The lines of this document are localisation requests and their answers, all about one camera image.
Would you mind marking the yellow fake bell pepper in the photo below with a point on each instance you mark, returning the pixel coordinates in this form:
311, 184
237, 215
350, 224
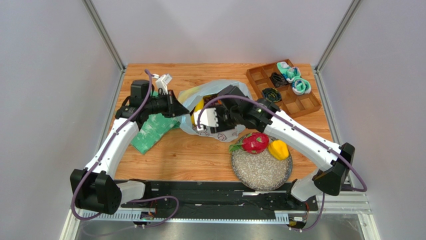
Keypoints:
279, 150

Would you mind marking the black patterned rolled sock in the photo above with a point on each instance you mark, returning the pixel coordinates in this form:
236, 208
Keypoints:
278, 80

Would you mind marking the wooden compartment tray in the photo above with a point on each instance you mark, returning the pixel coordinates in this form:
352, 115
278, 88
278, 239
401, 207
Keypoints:
295, 106

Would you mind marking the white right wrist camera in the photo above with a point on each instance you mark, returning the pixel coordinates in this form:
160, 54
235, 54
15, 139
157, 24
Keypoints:
206, 120

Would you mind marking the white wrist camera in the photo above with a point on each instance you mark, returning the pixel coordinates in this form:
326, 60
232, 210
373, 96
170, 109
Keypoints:
206, 120
161, 82

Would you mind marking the green white sock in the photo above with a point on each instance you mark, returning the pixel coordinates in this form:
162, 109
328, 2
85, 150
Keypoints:
301, 86
290, 73

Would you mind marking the red fake dragon fruit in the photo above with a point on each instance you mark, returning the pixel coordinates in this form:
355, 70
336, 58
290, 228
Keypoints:
252, 143

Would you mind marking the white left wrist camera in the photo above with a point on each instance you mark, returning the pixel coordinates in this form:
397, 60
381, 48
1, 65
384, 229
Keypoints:
161, 82

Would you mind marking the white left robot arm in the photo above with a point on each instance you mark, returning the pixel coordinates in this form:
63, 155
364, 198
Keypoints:
94, 187

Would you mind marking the dark blue yellow rolled sock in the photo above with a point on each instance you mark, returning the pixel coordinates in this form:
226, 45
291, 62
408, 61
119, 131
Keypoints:
271, 94

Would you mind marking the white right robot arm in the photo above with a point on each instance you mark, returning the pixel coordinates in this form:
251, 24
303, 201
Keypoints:
333, 161

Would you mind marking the green white sock far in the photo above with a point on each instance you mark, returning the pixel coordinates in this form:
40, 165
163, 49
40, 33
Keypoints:
290, 73

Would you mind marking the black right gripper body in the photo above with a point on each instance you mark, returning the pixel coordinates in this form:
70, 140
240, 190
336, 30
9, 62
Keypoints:
225, 108

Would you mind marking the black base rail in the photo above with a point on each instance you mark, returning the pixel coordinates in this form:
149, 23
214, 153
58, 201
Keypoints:
219, 200

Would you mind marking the speckled round plate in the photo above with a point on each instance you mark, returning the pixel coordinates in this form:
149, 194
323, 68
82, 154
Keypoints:
261, 172

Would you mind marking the yellow fake banana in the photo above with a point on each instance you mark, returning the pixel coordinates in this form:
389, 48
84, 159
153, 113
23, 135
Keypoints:
198, 107

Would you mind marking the green white cloth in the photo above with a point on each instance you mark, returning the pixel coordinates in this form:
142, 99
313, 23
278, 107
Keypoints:
152, 131

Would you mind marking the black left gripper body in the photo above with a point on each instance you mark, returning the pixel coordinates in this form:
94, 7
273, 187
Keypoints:
163, 104

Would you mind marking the green white sock near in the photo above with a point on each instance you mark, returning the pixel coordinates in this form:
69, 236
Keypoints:
301, 86

